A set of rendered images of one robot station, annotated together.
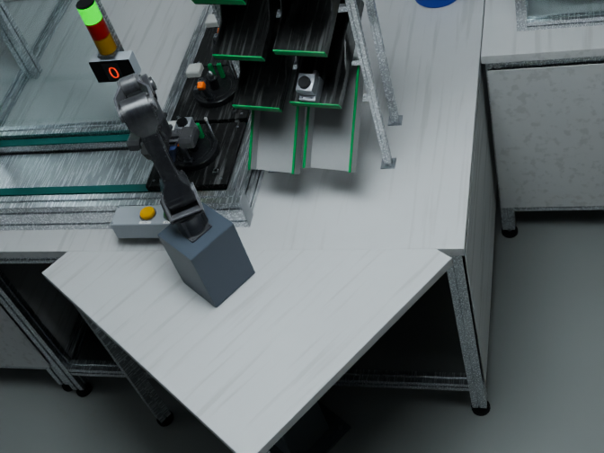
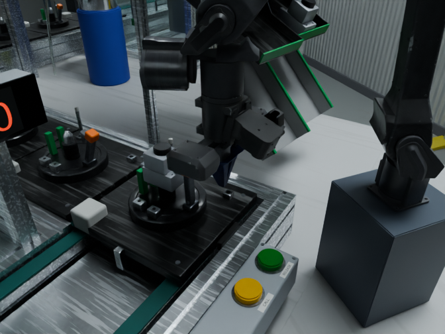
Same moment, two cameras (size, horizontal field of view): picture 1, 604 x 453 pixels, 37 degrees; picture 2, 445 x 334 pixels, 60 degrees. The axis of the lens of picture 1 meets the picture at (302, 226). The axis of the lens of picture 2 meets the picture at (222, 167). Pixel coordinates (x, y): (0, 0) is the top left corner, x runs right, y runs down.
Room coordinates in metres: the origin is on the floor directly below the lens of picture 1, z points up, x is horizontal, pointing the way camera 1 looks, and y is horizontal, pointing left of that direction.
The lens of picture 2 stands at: (1.75, 0.74, 1.41)
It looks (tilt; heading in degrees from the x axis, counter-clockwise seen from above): 33 degrees down; 277
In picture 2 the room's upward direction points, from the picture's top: straight up
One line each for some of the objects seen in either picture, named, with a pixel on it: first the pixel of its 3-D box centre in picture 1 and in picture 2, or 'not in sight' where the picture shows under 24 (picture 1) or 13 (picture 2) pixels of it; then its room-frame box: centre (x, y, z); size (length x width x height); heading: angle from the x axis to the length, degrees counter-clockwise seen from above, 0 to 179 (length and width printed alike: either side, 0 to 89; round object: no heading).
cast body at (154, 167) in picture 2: (186, 127); (159, 162); (1.93, 0.21, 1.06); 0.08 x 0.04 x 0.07; 155
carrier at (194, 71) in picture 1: (213, 81); (70, 147); (2.15, 0.10, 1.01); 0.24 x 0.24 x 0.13; 65
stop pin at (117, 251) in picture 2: not in sight; (120, 258); (1.97, 0.32, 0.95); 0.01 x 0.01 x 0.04; 65
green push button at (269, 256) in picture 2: not in sight; (269, 261); (1.73, 0.31, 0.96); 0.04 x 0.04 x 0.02
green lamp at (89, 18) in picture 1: (89, 12); not in sight; (2.11, 0.33, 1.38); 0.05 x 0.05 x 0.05
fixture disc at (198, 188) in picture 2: (194, 150); (167, 201); (1.92, 0.21, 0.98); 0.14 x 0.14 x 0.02
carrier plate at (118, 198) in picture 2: (197, 155); (169, 209); (1.92, 0.21, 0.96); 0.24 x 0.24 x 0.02; 65
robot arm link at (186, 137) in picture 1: (158, 129); (222, 118); (1.81, 0.26, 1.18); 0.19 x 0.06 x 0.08; 65
